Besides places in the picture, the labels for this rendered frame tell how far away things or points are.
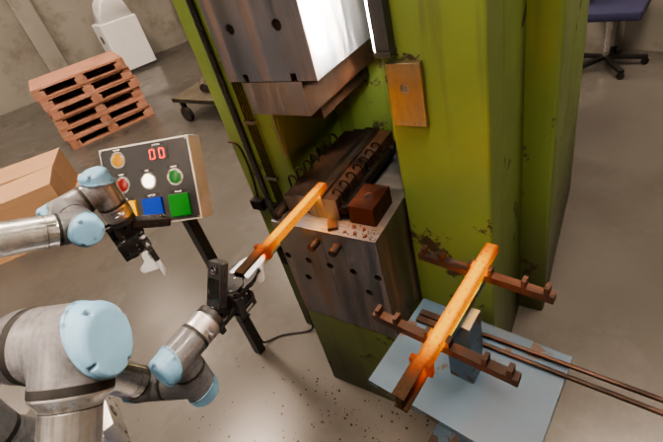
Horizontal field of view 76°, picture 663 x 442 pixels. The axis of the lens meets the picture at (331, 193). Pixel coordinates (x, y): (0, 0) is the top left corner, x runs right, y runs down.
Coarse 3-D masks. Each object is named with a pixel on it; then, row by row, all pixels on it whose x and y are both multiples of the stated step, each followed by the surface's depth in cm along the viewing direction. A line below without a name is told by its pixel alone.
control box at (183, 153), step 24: (144, 144) 142; (168, 144) 140; (192, 144) 141; (120, 168) 144; (144, 168) 143; (168, 168) 141; (192, 168) 140; (144, 192) 144; (168, 192) 142; (192, 192) 140; (192, 216) 141
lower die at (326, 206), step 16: (368, 128) 156; (336, 144) 156; (352, 144) 149; (368, 144) 148; (384, 144) 149; (320, 160) 150; (336, 160) 143; (352, 160) 141; (320, 176) 139; (336, 176) 135; (352, 176) 134; (288, 192) 137; (304, 192) 133; (336, 192) 129; (288, 208) 140; (320, 208) 131; (336, 208) 127
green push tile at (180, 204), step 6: (186, 192) 140; (174, 198) 141; (180, 198) 141; (186, 198) 140; (174, 204) 141; (180, 204) 141; (186, 204) 140; (174, 210) 142; (180, 210) 141; (186, 210) 141; (174, 216) 142
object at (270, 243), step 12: (312, 192) 129; (300, 204) 125; (312, 204) 127; (288, 216) 121; (300, 216) 122; (276, 228) 118; (288, 228) 118; (264, 240) 114; (276, 240) 114; (264, 252) 111; (252, 264) 107; (240, 276) 106
